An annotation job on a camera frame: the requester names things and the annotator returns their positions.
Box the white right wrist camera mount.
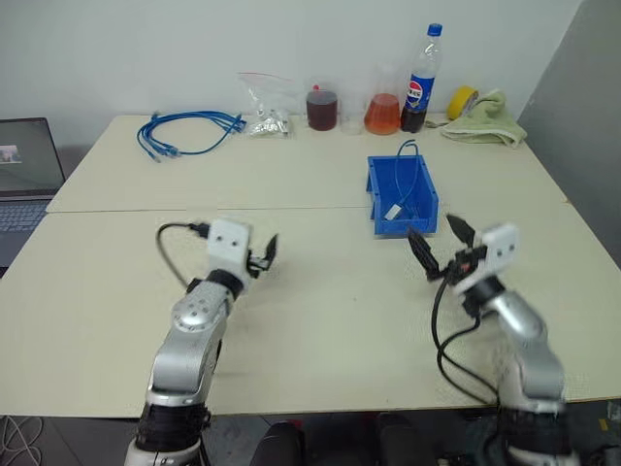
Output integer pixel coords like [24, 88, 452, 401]
[452, 223, 521, 296]

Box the flask of orange liquid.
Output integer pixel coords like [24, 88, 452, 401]
[363, 62, 404, 137]

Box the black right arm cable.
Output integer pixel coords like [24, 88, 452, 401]
[431, 279, 501, 407]

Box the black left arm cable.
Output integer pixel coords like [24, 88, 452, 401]
[155, 221, 212, 293]

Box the blue Ethernet patch cable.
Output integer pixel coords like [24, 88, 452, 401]
[140, 115, 245, 162]
[137, 111, 243, 157]
[143, 117, 245, 164]
[138, 113, 245, 160]

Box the dark rounded shape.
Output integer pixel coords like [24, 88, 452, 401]
[248, 420, 308, 466]
[375, 412, 424, 466]

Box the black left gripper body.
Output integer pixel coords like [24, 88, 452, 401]
[244, 248, 267, 282]

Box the jar of dark red liquid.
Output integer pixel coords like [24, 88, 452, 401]
[305, 83, 339, 133]

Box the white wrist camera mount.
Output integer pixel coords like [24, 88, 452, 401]
[205, 217, 254, 293]
[452, 223, 521, 296]

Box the yellow tape roll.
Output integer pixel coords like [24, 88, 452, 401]
[446, 85, 480, 121]

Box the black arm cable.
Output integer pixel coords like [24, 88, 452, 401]
[431, 279, 501, 407]
[155, 221, 212, 293]

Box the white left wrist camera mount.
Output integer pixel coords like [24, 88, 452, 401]
[205, 217, 254, 293]

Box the blue plastic storage bin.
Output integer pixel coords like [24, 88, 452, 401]
[366, 154, 441, 240]

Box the grey laptop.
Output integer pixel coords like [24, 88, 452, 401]
[0, 116, 67, 274]

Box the Pepsi cola bottle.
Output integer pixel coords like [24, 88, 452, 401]
[400, 22, 444, 134]

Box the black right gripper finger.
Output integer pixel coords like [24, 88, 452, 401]
[445, 213, 480, 250]
[407, 226, 441, 283]

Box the light green towel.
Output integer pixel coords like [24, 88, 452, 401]
[440, 88, 529, 150]

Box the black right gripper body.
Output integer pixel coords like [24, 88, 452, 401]
[436, 245, 488, 285]

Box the clear plastic cup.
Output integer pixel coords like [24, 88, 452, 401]
[339, 91, 366, 136]

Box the white floor cable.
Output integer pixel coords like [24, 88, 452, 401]
[0, 414, 46, 466]

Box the clear zip bag of connectors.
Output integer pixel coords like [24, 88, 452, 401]
[237, 72, 296, 140]

